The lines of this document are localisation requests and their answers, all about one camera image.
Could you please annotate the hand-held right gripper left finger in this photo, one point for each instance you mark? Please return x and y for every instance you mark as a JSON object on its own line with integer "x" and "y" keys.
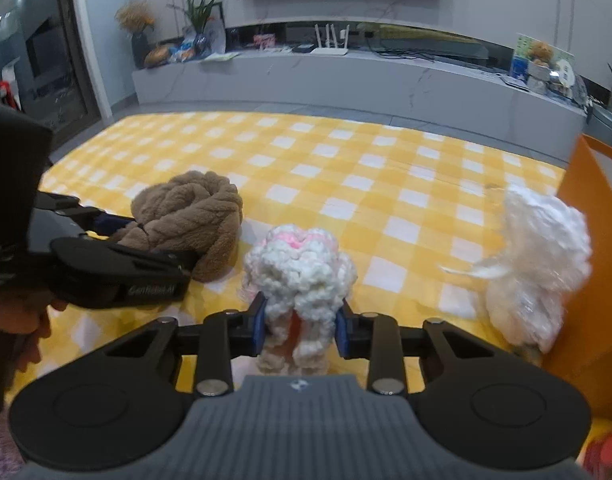
{"x": 258, "y": 327}

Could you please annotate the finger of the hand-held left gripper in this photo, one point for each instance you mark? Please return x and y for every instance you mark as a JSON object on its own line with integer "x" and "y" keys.
{"x": 166, "y": 261}
{"x": 108, "y": 223}

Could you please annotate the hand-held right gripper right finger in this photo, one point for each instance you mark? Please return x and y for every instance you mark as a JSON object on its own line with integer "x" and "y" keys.
{"x": 342, "y": 332}

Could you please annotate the brown plush toy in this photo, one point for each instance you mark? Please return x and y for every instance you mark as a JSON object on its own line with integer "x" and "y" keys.
{"x": 186, "y": 210}

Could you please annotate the white pink crochet toy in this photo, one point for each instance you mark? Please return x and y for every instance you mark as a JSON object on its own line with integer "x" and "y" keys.
{"x": 301, "y": 270}

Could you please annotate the white ruffled cloth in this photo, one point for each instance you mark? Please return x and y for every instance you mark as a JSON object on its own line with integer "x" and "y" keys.
{"x": 535, "y": 240}

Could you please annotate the orange cardboard box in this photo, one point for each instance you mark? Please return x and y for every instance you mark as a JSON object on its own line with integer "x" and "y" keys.
{"x": 595, "y": 285}

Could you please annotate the person's left hand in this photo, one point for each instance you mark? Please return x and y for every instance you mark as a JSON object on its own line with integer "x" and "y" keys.
{"x": 23, "y": 322}

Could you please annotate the glass sliding door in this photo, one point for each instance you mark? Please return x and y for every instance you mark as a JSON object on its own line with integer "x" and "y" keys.
{"x": 51, "y": 60}

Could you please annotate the yellow checked tablecloth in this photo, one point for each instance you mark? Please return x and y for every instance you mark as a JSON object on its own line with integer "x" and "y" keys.
{"x": 361, "y": 170}

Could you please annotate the brown round loaf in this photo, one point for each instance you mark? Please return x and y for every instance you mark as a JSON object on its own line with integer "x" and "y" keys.
{"x": 158, "y": 56}

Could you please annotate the blue snack bags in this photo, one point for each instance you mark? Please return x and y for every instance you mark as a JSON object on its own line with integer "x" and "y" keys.
{"x": 183, "y": 52}

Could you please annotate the dried flowers in dark vase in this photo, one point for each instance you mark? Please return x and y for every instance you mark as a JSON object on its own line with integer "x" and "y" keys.
{"x": 136, "y": 30}

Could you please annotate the green papers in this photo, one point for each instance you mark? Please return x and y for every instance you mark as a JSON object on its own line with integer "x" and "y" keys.
{"x": 221, "y": 56}

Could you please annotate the green plant in glass vase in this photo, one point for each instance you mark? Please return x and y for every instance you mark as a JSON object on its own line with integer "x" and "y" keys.
{"x": 201, "y": 15}

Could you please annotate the pink photo card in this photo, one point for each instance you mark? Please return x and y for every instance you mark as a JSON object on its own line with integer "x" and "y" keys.
{"x": 264, "y": 41}

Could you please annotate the white marble tv console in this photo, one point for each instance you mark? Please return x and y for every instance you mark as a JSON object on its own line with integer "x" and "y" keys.
{"x": 336, "y": 80}

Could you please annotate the small black box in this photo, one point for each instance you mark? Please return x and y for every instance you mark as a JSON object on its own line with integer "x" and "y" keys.
{"x": 304, "y": 49}

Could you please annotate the white router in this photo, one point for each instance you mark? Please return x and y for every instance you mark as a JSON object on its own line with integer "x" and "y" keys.
{"x": 331, "y": 50}

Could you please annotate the red box with pink balls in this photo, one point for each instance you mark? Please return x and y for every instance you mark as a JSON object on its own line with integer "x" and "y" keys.
{"x": 608, "y": 455}

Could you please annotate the green printed card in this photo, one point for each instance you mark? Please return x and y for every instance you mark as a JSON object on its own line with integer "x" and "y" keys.
{"x": 520, "y": 57}

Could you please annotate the grey trash can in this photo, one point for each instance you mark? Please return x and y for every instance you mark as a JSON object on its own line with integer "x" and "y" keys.
{"x": 605, "y": 127}

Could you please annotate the small teddy bear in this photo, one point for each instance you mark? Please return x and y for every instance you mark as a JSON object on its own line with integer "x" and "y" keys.
{"x": 541, "y": 53}

